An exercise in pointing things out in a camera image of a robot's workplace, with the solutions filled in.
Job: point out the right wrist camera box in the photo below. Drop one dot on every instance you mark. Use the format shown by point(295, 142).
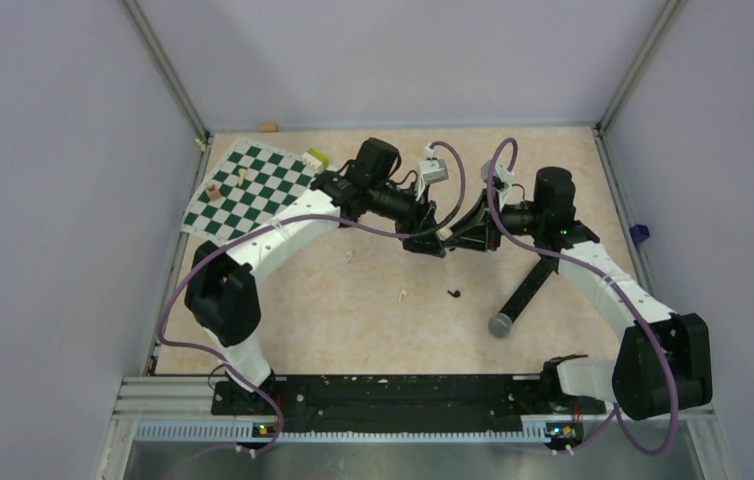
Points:
point(502, 177)

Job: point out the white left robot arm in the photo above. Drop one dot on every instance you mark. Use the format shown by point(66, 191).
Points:
point(222, 290)

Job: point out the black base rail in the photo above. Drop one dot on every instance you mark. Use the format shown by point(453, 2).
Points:
point(397, 404)

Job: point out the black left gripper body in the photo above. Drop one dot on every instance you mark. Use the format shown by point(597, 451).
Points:
point(402, 207)

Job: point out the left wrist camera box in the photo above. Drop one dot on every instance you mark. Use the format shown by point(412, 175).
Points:
point(430, 171)

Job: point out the green white toy block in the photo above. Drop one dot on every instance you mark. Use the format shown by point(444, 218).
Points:
point(315, 160)

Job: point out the wooden cork piece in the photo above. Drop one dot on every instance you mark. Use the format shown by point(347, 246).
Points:
point(268, 128)

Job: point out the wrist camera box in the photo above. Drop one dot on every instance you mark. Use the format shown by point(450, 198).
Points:
point(502, 177)
point(430, 171)

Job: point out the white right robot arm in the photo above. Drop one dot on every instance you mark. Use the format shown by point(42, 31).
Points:
point(663, 357)

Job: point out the small purple object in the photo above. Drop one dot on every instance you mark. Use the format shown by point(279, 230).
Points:
point(639, 233)

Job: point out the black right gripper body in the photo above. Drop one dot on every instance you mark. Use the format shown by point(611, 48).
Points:
point(512, 218)

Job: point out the black microphone grey head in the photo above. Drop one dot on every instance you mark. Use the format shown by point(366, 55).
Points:
point(500, 324)

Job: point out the small wooden cube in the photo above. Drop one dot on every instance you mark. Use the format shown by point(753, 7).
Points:
point(213, 193)

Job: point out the green white chessboard mat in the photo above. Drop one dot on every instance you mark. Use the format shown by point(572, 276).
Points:
point(275, 179)

